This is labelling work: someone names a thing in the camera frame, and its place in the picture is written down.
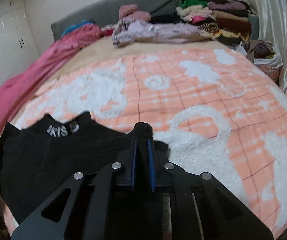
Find black sweater with orange cuffs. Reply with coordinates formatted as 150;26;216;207
0;110;170;225

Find white bag of clothes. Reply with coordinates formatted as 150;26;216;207
236;40;283;84

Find stack of folded clothes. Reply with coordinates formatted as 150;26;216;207
150;0;259;47

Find pink and white plaid blanket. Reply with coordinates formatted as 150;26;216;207
12;48;287;238

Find pink satin duvet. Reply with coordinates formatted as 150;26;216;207
0;23;102;134

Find white wardrobe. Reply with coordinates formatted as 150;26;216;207
0;0;40;86

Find beige bed sheet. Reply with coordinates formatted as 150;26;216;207
8;35;229;126

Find red garment near headboard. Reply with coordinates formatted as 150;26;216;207
101;24;116;37

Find blue cloth near headboard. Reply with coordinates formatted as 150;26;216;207
61;19;94;37

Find lilac crumpled garment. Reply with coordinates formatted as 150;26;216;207
112;18;213;47

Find pink fluffy garment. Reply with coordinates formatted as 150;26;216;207
118;4;151;22

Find grey quilted headboard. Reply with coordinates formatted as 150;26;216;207
51;0;183;42

